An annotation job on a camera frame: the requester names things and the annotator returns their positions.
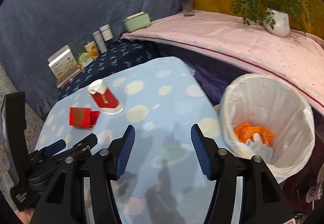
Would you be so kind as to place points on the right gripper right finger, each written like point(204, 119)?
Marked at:
point(245, 189)

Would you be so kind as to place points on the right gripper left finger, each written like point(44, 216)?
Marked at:
point(63, 200)

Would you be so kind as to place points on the orange plastic wrapper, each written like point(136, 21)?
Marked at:
point(246, 131)

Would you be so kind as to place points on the white lined trash bin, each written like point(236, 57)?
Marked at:
point(272, 103)

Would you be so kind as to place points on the red gift box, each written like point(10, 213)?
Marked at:
point(83, 118)

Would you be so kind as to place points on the silver metal can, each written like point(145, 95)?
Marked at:
point(315, 192)

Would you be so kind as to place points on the white cardboard box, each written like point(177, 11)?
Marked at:
point(63, 65)

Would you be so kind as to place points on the green white small packet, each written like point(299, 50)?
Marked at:
point(84, 59)

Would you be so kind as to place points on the light blue dotted cloth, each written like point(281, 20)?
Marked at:
point(163, 182)

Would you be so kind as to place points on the orange patterned small box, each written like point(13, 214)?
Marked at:
point(92, 50)

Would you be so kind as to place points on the navy floral cloth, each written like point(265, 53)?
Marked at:
point(123, 54)

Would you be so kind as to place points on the white cylindrical jar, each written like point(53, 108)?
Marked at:
point(106, 32)

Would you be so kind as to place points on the blue grey blanket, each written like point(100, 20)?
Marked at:
point(33, 30)

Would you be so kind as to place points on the pink sheet covered table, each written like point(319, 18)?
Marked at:
point(296, 58)

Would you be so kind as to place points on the mint green tissue box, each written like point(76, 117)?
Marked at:
point(137, 21)

